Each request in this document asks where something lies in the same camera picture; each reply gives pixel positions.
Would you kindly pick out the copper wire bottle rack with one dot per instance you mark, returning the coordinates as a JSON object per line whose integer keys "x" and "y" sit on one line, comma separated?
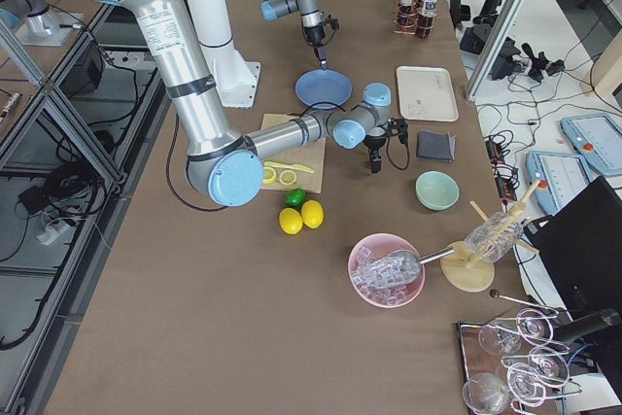
{"x": 417, "y": 4}

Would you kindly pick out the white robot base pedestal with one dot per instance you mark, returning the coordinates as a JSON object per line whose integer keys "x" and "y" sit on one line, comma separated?
{"x": 236, "y": 78}

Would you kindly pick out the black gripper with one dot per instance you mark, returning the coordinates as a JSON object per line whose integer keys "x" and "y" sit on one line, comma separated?
{"x": 374, "y": 144}
{"x": 313, "y": 35}

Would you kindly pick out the lemon slice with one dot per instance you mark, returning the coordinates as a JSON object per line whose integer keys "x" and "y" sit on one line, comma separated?
{"x": 287, "y": 177}
{"x": 269, "y": 175}

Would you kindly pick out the grey folded cloth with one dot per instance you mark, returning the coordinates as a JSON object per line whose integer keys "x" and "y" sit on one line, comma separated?
{"x": 436, "y": 146}

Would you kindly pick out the tea bottle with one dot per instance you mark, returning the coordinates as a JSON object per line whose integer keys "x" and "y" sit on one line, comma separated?
{"x": 405, "y": 22}
{"x": 425, "y": 18}

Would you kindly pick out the pink bowl of ice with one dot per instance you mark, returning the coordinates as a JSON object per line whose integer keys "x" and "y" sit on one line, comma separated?
{"x": 367, "y": 251}

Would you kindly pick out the tea bottle front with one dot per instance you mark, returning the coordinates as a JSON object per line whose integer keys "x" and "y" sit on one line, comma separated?
{"x": 425, "y": 18}

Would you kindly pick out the cream rabbit tray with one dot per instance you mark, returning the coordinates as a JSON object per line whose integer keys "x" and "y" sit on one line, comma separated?
{"x": 426, "y": 94}

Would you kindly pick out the yellow lemon left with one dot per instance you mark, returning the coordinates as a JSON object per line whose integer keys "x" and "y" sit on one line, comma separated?
{"x": 290, "y": 221}

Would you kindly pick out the aluminium frame post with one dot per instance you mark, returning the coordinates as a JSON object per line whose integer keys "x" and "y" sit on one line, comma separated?
{"x": 492, "y": 48}

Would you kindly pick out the lemon slice lower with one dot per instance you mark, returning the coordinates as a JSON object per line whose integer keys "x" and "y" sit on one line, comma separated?
{"x": 287, "y": 177}

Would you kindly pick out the wooden cutting board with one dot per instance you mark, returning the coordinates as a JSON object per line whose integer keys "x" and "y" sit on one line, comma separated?
{"x": 312, "y": 156}

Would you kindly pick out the wooden cup stand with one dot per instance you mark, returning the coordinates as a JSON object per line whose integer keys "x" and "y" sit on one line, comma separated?
{"x": 464, "y": 269}

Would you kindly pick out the green lime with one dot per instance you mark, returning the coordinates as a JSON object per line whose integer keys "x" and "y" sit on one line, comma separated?
{"x": 295, "y": 197}

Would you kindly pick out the blue teach pendant far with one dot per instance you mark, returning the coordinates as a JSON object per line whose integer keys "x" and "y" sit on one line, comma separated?
{"x": 597, "y": 138}

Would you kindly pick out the clear glass mug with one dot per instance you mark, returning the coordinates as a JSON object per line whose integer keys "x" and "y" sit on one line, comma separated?
{"x": 495, "y": 237}

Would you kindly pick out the wine glass rack tray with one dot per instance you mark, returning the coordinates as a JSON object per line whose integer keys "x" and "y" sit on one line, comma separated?
{"x": 513, "y": 365}

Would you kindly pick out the blue plate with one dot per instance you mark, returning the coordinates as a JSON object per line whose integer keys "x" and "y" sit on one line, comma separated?
{"x": 323, "y": 89}

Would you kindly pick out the metal ice scoop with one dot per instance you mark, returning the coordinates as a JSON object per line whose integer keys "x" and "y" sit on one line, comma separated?
{"x": 413, "y": 262}

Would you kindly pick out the green bowl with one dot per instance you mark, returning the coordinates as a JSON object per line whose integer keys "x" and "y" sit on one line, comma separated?
{"x": 436, "y": 190}

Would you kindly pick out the tea bottle middle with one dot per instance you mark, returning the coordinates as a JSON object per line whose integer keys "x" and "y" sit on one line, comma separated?
{"x": 405, "y": 22}

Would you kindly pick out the blue teach pendant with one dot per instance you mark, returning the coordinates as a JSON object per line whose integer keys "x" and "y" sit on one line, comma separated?
{"x": 564, "y": 175}
{"x": 597, "y": 138}

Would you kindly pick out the yellow plastic knife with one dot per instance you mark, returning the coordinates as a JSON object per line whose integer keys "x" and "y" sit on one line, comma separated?
{"x": 293, "y": 167}

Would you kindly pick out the black laptop monitor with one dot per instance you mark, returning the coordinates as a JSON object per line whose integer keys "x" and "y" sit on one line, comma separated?
{"x": 580, "y": 248}

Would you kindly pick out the yellow lemon right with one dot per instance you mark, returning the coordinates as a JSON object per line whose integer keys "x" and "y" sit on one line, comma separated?
{"x": 312, "y": 213}

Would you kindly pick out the yellow lemon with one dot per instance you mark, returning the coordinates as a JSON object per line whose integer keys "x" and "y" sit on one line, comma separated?
{"x": 290, "y": 221}
{"x": 312, "y": 213}

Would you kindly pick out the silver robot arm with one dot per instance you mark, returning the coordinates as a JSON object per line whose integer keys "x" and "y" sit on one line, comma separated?
{"x": 191, "y": 43}
{"x": 309, "y": 12}

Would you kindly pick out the blue teach pendant near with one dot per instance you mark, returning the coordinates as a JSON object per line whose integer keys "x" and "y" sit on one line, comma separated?
{"x": 564, "y": 175}

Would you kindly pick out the lemon slice upper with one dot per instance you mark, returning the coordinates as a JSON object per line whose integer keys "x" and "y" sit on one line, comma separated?
{"x": 269, "y": 175}

